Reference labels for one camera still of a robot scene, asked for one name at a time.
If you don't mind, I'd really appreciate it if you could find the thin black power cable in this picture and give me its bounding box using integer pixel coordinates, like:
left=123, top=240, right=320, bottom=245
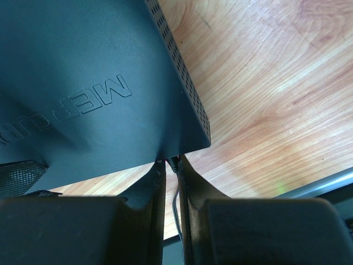
left=162, top=156, right=184, bottom=243

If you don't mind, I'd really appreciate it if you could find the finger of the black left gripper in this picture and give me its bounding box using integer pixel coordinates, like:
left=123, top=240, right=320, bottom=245
left=0, top=160, right=48, bottom=199

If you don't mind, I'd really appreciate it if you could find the aluminium frame rail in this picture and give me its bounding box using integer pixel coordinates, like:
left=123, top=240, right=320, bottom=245
left=276, top=167, right=352, bottom=204

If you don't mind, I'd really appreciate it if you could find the black network switch box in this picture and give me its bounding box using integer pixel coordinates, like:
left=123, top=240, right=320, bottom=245
left=1, top=1, right=211, bottom=192

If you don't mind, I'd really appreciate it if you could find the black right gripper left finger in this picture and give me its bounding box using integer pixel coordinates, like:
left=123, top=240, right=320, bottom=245
left=1, top=161, right=166, bottom=264

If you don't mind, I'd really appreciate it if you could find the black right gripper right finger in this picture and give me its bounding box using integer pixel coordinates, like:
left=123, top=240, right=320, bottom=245
left=177, top=156, right=352, bottom=264

